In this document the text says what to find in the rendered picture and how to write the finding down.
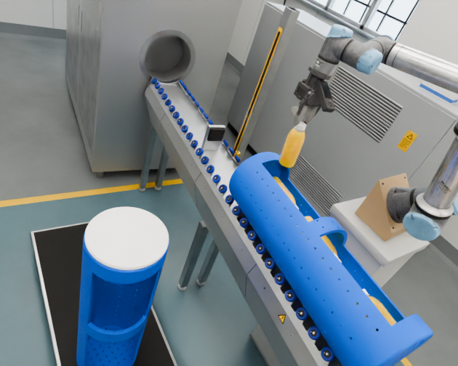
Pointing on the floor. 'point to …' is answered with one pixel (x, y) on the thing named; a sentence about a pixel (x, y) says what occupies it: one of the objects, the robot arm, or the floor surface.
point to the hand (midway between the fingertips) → (301, 123)
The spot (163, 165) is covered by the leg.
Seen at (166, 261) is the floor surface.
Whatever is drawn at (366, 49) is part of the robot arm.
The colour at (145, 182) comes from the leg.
